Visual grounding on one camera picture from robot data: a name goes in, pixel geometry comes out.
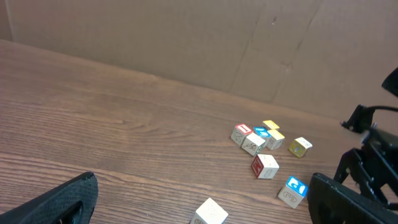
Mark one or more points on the yellow block far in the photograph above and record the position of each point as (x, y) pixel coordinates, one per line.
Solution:
(269, 125)

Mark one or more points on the cardboard backdrop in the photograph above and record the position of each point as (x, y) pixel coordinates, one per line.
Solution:
(323, 57)

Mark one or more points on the white block teal side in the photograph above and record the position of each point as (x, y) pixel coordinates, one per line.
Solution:
(209, 212)

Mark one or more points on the white block yellow side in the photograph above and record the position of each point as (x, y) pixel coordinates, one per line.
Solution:
(300, 146)

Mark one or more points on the blue letter P block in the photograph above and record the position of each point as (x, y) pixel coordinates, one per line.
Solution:
(293, 192)

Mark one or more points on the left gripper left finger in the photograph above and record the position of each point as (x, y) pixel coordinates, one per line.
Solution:
(71, 202)

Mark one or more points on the yellow block near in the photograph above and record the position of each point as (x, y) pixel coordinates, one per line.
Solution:
(275, 140)

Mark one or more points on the white block red M side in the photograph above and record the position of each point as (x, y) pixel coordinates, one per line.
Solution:
(264, 166)

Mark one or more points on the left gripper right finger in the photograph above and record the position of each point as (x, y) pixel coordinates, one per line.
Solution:
(329, 202)

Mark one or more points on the red letter I block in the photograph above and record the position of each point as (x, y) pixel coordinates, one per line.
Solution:
(240, 132)

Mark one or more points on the white block green side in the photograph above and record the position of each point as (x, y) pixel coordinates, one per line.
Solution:
(253, 144)

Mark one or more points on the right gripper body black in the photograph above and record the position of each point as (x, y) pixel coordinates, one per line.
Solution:
(374, 164)

